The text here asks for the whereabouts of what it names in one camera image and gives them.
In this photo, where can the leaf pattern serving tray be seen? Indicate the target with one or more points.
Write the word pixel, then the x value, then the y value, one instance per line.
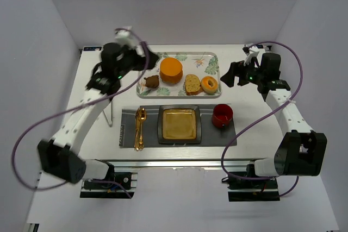
pixel 201 64

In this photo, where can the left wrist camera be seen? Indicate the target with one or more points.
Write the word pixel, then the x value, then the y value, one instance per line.
pixel 124 37

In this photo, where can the aluminium table rail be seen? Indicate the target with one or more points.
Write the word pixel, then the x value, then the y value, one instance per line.
pixel 167 163

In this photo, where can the grey striped placemat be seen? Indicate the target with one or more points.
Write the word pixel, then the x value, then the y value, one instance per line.
pixel 211 135

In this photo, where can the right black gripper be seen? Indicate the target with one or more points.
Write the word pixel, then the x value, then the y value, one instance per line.
pixel 238 72

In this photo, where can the speckled bread slice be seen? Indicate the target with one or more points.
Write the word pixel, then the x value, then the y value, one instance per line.
pixel 192 85

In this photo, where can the gold spoon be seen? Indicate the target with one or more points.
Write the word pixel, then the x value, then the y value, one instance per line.
pixel 142 118

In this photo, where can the red enamel mug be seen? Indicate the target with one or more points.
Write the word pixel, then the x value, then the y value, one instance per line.
pixel 222 116

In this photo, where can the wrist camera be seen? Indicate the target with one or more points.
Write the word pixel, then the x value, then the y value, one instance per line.
pixel 124 37
pixel 251 51

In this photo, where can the round orange cake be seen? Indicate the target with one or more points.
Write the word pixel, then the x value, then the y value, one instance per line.
pixel 171 70

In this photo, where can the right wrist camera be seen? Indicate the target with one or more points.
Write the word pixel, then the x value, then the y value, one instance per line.
pixel 251 51

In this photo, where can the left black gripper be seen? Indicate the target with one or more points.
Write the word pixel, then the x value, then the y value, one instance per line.
pixel 142 60

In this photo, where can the square brown ceramic plate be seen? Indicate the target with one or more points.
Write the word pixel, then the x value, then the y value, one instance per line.
pixel 179 124

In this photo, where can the orange glazed donut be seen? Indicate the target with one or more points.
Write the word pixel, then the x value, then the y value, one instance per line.
pixel 209 84

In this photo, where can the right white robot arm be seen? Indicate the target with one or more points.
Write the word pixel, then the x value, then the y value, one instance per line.
pixel 301 151

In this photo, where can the silver metal tongs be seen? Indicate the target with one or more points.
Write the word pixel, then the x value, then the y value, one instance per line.
pixel 108 114

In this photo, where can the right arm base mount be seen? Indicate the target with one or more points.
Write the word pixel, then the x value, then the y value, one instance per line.
pixel 248 190

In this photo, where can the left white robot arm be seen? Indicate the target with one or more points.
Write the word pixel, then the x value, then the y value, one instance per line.
pixel 59 155

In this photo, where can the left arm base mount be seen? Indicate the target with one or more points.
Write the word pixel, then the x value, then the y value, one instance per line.
pixel 121 182

